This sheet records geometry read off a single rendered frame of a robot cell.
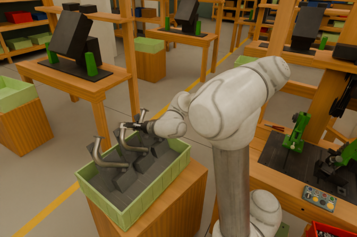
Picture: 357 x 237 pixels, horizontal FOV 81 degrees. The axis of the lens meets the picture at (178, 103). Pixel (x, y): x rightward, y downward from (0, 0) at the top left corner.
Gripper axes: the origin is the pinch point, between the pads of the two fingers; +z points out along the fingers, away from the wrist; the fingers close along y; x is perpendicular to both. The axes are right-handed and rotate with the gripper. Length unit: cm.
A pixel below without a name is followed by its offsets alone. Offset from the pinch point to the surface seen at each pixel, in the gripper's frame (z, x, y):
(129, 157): 5.8, 17.2, -12.5
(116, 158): 8.0, 19.4, -4.7
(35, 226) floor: 118, 90, -23
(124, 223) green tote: -12, 50, -3
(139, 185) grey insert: -2.9, 32.8, -17.8
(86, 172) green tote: 22.6, 30.3, 3.6
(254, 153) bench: -54, 0, -74
